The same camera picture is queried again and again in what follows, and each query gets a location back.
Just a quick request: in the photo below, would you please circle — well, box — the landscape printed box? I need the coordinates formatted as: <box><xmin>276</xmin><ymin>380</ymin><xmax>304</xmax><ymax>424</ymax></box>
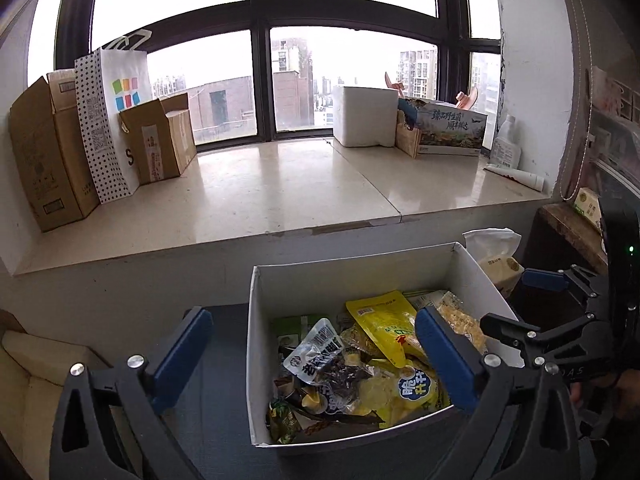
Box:
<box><xmin>415</xmin><ymin>101</ymin><xmax>488</xmax><ymax>157</ymax></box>

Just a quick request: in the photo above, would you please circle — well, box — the yellow snack pouch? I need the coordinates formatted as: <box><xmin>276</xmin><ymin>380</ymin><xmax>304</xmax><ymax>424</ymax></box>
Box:
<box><xmin>346</xmin><ymin>290</ymin><xmax>436</xmax><ymax>368</ymax></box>

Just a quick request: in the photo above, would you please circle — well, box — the small cream carton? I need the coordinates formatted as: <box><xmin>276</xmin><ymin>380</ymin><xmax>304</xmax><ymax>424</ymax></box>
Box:
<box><xmin>574</xmin><ymin>187</ymin><xmax>603</xmax><ymax>231</ymax></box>

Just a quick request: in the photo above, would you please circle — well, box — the white plastic bottle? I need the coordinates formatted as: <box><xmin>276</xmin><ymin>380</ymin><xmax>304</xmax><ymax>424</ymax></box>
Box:
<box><xmin>492</xmin><ymin>115</ymin><xmax>521</xmax><ymax>168</ymax></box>

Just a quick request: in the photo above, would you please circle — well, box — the white tube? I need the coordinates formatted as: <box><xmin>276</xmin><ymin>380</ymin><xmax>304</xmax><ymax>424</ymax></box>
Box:
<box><xmin>484</xmin><ymin>162</ymin><xmax>545</xmax><ymax>192</ymax></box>

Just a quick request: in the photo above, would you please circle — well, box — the yellow chips bag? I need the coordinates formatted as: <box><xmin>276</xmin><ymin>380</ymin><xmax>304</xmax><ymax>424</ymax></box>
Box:
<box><xmin>350</xmin><ymin>360</ymin><xmax>451</xmax><ymax>428</ymax></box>

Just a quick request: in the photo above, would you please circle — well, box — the dark shiny snack packet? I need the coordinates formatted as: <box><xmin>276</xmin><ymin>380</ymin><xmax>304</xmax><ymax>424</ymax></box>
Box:
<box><xmin>270</xmin><ymin>380</ymin><xmax>386</xmax><ymax>445</ymax></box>

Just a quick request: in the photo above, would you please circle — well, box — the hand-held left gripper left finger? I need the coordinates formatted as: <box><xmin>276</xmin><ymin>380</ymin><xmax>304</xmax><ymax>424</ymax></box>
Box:
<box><xmin>50</xmin><ymin>305</ymin><xmax>215</xmax><ymax>480</ymax></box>

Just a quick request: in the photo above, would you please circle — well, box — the wooden holder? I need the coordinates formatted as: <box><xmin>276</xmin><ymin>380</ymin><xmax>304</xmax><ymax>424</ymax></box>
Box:
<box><xmin>396</xmin><ymin>97</ymin><xmax>421</xmax><ymax>159</ymax></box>

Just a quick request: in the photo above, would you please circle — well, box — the white storage box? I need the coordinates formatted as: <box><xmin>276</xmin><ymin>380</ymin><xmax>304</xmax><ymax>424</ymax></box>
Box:
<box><xmin>248</xmin><ymin>241</ymin><xmax>521</xmax><ymax>448</ymax></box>

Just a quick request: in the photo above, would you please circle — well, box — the green milk carton pack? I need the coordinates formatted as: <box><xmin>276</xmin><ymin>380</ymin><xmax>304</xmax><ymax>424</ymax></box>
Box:
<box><xmin>272</xmin><ymin>315</ymin><xmax>331</xmax><ymax>348</ymax></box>

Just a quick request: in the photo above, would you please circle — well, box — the person's right hand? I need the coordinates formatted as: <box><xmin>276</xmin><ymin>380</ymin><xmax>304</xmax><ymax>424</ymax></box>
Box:
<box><xmin>570</xmin><ymin>375</ymin><xmax>640</xmax><ymax>441</ymax></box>

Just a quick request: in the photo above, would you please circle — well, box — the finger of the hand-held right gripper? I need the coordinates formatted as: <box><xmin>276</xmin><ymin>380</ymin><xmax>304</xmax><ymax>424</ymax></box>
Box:
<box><xmin>522</xmin><ymin>266</ymin><xmax>608</xmax><ymax>311</ymax></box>
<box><xmin>481</xmin><ymin>312</ymin><xmax>606</xmax><ymax>368</ymax></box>

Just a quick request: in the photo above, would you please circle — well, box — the white green snack packet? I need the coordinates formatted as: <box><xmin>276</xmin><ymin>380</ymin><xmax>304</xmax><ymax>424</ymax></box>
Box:
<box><xmin>404</xmin><ymin>290</ymin><xmax>453</xmax><ymax>311</ymax></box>

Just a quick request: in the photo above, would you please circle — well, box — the polka dot paper bag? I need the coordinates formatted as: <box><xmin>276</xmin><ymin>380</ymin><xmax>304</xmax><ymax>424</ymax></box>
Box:
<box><xmin>75</xmin><ymin>30</ymin><xmax>153</xmax><ymax>205</ymax></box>

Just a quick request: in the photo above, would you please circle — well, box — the white foam box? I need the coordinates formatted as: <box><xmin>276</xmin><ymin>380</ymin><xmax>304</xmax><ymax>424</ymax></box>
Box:
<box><xmin>332</xmin><ymin>85</ymin><xmax>398</xmax><ymax>149</ymax></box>

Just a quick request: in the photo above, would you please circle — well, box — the wooden side table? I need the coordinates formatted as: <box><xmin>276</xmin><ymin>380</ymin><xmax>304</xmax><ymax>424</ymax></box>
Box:
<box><xmin>537</xmin><ymin>202</ymin><xmax>608</xmax><ymax>273</ymax></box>

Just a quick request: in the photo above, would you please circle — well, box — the round yellow cracker packet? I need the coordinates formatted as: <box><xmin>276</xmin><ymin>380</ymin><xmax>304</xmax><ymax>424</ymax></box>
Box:
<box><xmin>435</xmin><ymin>292</ymin><xmax>488</xmax><ymax>356</ymax></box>

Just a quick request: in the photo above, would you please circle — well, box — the small open cardboard box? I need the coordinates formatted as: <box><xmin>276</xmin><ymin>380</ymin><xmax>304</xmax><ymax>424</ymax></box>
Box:
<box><xmin>159</xmin><ymin>92</ymin><xmax>197</xmax><ymax>177</ymax></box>

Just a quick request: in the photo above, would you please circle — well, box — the large cardboard box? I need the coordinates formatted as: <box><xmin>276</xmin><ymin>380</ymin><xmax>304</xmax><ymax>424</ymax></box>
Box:
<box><xmin>9</xmin><ymin>71</ymin><xmax>101</xmax><ymax>233</ymax></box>

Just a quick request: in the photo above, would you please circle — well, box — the small labelled cardboard box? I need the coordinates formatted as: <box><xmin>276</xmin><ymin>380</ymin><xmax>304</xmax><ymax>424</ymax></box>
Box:
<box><xmin>119</xmin><ymin>99</ymin><xmax>168</xmax><ymax>185</ymax></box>

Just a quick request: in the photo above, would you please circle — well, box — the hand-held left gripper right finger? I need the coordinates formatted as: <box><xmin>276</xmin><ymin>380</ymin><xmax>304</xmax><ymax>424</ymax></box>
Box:
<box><xmin>415</xmin><ymin>306</ymin><xmax>583</xmax><ymax>480</ymax></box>

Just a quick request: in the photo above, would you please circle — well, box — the cream tissue pack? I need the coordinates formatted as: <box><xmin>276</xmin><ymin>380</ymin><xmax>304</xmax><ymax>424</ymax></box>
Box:
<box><xmin>462</xmin><ymin>227</ymin><xmax>525</xmax><ymax>298</ymax></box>

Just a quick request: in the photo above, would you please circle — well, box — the clear packet of dark snacks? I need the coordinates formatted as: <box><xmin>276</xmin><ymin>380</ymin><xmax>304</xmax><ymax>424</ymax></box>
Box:
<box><xmin>283</xmin><ymin>317</ymin><xmax>376</xmax><ymax>406</ymax></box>

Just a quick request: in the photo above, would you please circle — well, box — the black window frame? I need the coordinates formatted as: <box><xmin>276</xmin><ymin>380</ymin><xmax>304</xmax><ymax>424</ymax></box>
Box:
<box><xmin>55</xmin><ymin>0</ymin><xmax>503</xmax><ymax>153</ymax></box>

